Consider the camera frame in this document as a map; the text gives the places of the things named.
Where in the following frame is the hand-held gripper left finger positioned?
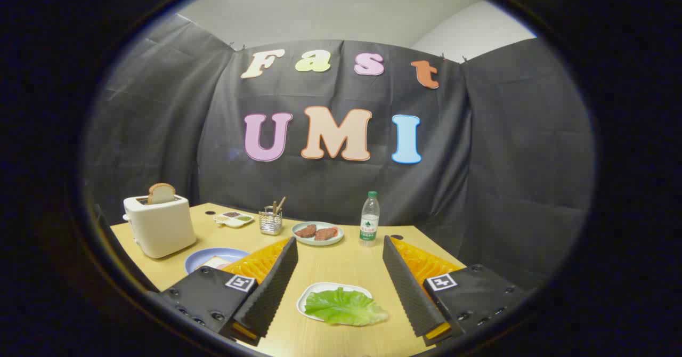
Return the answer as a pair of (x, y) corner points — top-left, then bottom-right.
(160, 236), (299, 347)

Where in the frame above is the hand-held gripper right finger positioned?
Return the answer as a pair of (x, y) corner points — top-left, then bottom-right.
(382, 235), (528, 347)

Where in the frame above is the green lettuce leaf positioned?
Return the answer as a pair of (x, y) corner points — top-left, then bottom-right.
(304, 287), (389, 326)

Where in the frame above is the brown crust bread slice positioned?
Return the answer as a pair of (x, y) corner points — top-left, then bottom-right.
(148, 183), (176, 205)

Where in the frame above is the white oval plate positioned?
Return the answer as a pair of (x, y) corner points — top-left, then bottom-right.
(297, 282), (374, 322)

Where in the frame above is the metal mesh utensil holder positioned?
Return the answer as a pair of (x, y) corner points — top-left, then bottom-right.
(259, 208), (283, 236)

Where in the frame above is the pale green round plate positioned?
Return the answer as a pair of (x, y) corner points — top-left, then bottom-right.
(291, 222), (345, 246)

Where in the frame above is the clear plastic water bottle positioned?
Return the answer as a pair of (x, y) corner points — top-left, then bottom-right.
(359, 191), (380, 247)

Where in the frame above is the light blue round plate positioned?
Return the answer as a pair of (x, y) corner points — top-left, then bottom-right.
(184, 248), (250, 275)

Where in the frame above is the white divided condiment dish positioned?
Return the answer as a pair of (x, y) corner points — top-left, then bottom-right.
(213, 211), (255, 228)

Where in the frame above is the cream white toaster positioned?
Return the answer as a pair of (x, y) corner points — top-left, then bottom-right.
(123, 194), (197, 259)

